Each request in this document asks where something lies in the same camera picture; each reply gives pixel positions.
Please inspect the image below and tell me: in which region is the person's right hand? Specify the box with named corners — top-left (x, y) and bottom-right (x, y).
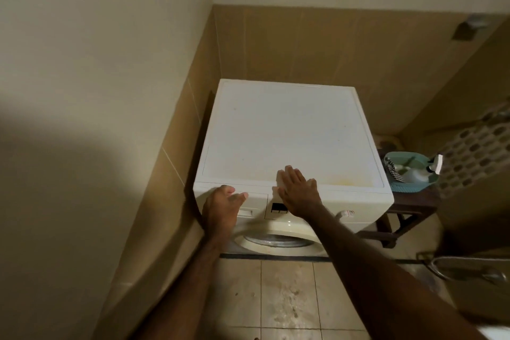
top-left (272, 165), bottom-right (324, 219)

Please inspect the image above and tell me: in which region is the person's left hand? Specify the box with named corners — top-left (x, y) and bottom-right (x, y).
top-left (202, 185), bottom-right (249, 248)

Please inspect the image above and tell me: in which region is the person's right forearm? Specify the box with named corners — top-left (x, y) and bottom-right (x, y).
top-left (309, 204), bottom-right (491, 340)

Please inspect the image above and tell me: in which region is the white washing machine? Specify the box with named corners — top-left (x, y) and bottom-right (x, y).
top-left (193, 79), bottom-right (395, 258)

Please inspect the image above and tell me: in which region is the white toilet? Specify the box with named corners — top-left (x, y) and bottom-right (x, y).
top-left (476, 324), bottom-right (510, 340)

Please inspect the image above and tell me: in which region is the person's left forearm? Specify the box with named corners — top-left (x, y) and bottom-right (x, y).
top-left (131, 236), bottom-right (232, 340)

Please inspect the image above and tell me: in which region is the white detergent drawer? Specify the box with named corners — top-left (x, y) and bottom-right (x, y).
top-left (194, 182), bottom-right (270, 220)

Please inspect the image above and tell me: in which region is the white spray bottle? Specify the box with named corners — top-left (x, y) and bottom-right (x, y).
top-left (403, 154), bottom-right (444, 186)

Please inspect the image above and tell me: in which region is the teal plastic basket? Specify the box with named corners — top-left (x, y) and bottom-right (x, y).
top-left (384, 151), bottom-right (440, 194)

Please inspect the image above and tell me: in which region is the chrome hand sprayer with hose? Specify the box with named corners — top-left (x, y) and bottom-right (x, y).
top-left (416, 250), bottom-right (509, 285)

